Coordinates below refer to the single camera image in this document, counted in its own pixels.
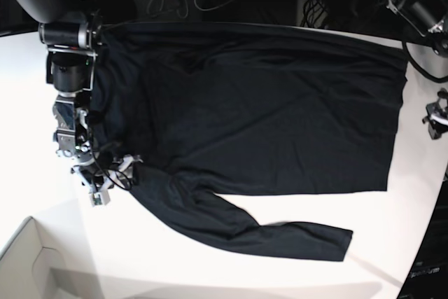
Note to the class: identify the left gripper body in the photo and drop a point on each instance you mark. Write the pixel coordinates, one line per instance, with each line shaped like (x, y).
(435, 113)

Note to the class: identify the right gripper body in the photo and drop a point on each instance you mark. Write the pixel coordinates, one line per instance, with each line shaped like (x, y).
(118, 175)

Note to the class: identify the black t-shirt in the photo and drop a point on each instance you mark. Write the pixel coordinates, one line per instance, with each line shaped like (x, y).
(216, 110)

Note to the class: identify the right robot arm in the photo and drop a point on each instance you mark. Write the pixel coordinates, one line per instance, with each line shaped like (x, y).
(71, 31)

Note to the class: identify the white cardboard box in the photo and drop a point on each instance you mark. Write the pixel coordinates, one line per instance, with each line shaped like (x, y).
(31, 270)

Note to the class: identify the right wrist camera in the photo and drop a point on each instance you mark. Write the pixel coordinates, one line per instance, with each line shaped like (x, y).
(100, 198)

